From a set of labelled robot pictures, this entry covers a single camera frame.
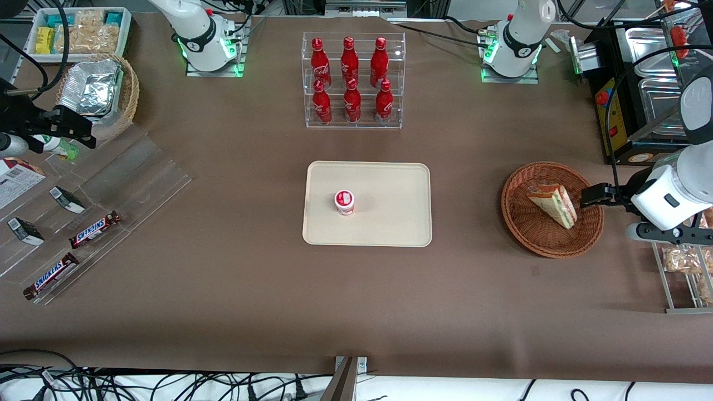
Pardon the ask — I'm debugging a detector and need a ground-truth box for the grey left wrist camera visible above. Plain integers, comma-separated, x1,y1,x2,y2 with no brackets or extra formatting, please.
626,214,713,247

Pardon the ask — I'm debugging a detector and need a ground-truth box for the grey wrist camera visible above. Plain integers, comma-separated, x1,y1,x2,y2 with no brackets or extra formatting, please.
0,133,30,158
626,214,713,247

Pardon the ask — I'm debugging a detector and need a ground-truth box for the tan wicker basket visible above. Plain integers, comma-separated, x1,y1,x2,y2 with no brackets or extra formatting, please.
56,53,140,143

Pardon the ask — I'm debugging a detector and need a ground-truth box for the small black white box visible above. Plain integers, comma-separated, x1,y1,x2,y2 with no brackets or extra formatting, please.
49,186,86,214
7,217,45,247

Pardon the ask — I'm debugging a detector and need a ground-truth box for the aluminium arm base plate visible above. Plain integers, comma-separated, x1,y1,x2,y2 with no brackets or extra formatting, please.
481,28,540,84
187,17,246,77

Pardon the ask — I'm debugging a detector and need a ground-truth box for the black table cable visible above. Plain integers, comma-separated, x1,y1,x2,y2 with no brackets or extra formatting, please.
390,16,485,45

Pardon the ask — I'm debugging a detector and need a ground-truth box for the triangular sandwich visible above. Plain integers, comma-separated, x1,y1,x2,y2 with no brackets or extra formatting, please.
526,183,578,230

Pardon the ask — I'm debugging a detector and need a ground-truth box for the green white small bottle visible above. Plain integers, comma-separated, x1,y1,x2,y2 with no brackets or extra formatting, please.
33,135,80,161

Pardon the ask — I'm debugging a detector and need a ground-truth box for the black floor cable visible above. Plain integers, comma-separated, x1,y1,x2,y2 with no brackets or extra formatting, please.
0,350,84,401
156,372,235,401
240,374,312,401

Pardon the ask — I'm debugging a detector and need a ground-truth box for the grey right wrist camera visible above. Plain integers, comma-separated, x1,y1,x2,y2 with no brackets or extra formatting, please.
0,133,30,158

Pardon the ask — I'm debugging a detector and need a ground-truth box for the silver metal block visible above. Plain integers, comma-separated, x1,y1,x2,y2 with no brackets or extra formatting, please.
568,38,598,84

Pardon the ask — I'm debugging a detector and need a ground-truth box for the red white carton box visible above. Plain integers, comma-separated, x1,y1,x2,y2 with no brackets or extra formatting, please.
0,158,47,211

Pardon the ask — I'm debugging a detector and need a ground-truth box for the red white yogurt cup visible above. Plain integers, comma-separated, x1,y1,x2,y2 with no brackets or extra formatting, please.
334,189,356,217

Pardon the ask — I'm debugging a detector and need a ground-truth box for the black looped cable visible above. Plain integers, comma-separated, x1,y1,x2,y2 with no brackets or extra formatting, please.
0,0,70,104

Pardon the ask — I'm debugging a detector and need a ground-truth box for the grey wire shelf rack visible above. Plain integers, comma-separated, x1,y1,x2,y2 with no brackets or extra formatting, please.
652,212,713,314

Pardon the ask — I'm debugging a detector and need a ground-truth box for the clear acrylic stepped display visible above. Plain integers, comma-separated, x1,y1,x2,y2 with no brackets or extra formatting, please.
0,120,193,306

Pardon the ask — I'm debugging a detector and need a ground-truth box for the red cola bottle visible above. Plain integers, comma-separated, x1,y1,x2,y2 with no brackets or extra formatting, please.
340,36,360,84
343,78,362,124
310,37,333,91
375,79,394,125
312,79,333,125
370,37,389,89

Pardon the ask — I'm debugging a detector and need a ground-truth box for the brown table cover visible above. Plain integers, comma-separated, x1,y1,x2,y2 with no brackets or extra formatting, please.
0,14,713,385

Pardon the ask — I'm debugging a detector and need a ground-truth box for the silver foil container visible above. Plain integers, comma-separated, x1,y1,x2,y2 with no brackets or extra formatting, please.
58,58,123,118

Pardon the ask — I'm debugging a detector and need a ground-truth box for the dark metal post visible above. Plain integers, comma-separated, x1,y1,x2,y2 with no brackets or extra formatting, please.
320,356,368,401

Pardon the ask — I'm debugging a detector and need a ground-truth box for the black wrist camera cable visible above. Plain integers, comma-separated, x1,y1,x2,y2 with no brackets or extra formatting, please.
604,45,713,187

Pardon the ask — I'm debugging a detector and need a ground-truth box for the brown Snickers bar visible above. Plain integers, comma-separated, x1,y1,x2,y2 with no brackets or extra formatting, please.
23,252,80,301
69,211,122,250

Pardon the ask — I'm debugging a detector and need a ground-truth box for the crumpled clear plastic wrap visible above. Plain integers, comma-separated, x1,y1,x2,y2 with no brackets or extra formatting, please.
549,29,574,53

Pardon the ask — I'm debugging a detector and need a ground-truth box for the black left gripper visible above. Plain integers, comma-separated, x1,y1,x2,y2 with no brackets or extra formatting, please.
582,183,642,217

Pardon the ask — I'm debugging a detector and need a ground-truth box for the brown round wicker basket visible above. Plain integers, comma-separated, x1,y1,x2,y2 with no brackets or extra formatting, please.
501,161,605,259

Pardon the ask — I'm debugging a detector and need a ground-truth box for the clear bag of crackers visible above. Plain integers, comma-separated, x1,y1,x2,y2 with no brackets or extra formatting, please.
55,10,120,54

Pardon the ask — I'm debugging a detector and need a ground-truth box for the black mount bracket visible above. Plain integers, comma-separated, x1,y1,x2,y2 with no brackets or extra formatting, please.
0,77,35,134

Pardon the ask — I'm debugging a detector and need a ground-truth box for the white plastic bin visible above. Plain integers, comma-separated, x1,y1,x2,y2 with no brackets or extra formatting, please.
25,7,133,63

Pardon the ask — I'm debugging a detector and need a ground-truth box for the red skewered sausage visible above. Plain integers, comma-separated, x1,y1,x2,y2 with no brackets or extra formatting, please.
670,25,691,59

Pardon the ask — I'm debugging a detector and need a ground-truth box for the steel warmer pan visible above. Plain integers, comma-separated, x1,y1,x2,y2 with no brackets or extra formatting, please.
625,27,677,79
638,78,688,137

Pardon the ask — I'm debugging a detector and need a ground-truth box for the beige plastic tray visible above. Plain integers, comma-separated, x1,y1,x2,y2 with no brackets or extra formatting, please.
302,160,433,248

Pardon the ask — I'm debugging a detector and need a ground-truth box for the black food warmer appliance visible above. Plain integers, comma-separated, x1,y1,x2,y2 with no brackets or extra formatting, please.
579,19,713,166

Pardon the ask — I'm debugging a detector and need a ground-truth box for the clear acrylic bottle rack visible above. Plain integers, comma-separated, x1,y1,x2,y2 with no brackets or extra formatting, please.
301,32,407,130

